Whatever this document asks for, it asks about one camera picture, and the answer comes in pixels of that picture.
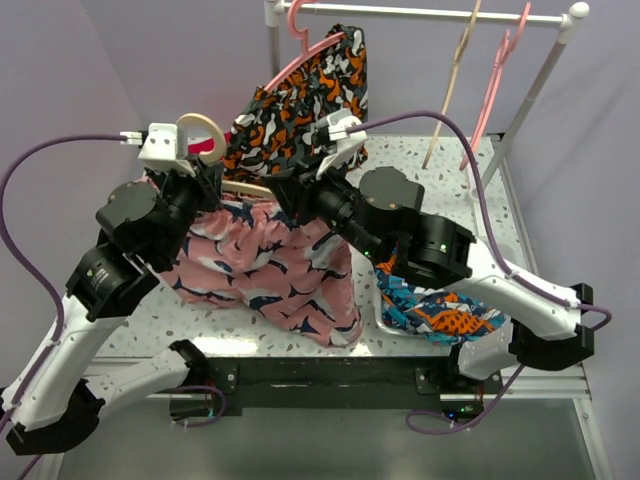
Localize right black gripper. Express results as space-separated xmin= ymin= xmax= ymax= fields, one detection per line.
xmin=264 ymin=145 xmax=387 ymax=261

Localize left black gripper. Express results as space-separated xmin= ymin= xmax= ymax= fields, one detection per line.
xmin=146 ymin=151 xmax=224 ymax=266

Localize beige wooden hanger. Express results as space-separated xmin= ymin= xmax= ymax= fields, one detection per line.
xmin=176 ymin=113 xmax=275 ymax=200
xmin=422 ymin=0 xmax=482 ymax=170

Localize pink navy patterned shorts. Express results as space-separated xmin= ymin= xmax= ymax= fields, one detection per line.
xmin=162 ymin=194 xmax=362 ymax=347

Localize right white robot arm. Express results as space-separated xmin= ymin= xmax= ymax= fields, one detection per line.
xmin=264 ymin=167 xmax=595 ymax=393

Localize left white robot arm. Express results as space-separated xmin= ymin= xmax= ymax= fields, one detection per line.
xmin=1 ymin=162 xmax=221 ymax=456

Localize orange black camo shorts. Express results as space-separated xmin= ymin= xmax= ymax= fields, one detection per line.
xmin=223 ymin=24 xmax=368 ymax=185

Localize blue orange patterned shorts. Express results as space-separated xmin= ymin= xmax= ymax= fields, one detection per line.
xmin=374 ymin=258 xmax=510 ymax=346

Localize left pink hanger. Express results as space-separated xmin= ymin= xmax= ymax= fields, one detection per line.
xmin=261 ymin=0 xmax=345 ymax=92

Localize pink hanger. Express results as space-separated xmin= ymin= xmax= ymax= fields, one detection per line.
xmin=261 ymin=0 xmax=345 ymax=92
xmin=470 ymin=2 xmax=531 ymax=152

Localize right pink hanger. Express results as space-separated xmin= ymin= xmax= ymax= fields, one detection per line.
xmin=470 ymin=2 xmax=531 ymax=152

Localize red folded cloth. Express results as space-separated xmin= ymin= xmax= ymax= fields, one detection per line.
xmin=188 ymin=136 xmax=215 ymax=155

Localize white plastic basket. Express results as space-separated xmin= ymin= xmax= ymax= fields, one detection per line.
xmin=374 ymin=276 xmax=433 ymax=337

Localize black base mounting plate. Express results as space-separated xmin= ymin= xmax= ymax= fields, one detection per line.
xmin=170 ymin=340 xmax=502 ymax=416

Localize white clothes rack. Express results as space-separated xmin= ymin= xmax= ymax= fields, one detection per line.
xmin=284 ymin=1 xmax=590 ymax=188

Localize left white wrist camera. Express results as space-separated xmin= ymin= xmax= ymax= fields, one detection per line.
xmin=120 ymin=123 xmax=196 ymax=177

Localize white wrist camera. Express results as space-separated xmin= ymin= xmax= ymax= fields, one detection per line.
xmin=314 ymin=109 xmax=367 ymax=181
xmin=120 ymin=123 xmax=196 ymax=177

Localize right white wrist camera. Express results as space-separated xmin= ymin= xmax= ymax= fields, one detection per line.
xmin=314 ymin=109 xmax=367 ymax=181

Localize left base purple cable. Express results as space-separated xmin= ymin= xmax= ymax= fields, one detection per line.
xmin=172 ymin=383 xmax=231 ymax=429

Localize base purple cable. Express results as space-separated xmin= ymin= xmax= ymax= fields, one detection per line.
xmin=404 ymin=362 xmax=526 ymax=435
xmin=172 ymin=383 xmax=231 ymax=429

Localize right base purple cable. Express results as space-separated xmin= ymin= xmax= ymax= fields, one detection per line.
xmin=404 ymin=362 xmax=526 ymax=435

